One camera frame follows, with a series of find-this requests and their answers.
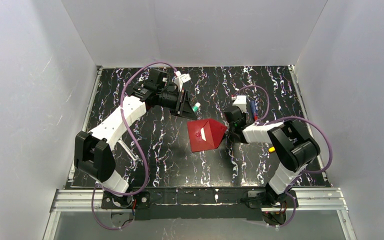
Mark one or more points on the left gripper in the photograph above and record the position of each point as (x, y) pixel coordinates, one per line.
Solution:
(182, 102)

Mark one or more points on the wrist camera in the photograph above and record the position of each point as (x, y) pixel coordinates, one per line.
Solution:
(240, 101)
(180, 79)

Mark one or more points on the yellow handled screwdriver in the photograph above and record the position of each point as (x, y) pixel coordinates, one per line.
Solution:
(271, 150)

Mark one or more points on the blue red screwdriver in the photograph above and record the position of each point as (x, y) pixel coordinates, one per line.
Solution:
(254, 111)

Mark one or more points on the green white glue stick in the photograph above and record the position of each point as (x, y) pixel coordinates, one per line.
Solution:
(196, 107)

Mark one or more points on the red envelope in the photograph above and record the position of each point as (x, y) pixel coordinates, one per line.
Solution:
(214, 133)

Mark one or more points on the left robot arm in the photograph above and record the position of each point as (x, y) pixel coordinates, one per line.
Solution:
(93, 149)

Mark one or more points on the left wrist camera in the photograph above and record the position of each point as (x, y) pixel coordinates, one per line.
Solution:
(180, 79)

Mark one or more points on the aluminium rail frame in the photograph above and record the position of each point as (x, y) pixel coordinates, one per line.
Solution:
(308, 198)

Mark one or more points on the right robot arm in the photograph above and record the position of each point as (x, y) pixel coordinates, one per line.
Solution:
(293, 145)

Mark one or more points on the silver wrench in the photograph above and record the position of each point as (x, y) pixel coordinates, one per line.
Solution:
(134, 158)

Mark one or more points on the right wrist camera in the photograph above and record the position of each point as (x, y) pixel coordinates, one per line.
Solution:
(240, 101)

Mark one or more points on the cream paper letter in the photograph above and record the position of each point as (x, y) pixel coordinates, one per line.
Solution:
(202, 134)

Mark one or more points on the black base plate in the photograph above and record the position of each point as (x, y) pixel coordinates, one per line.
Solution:
(250, 203)

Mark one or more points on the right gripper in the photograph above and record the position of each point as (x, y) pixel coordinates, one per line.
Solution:
(231, 124)

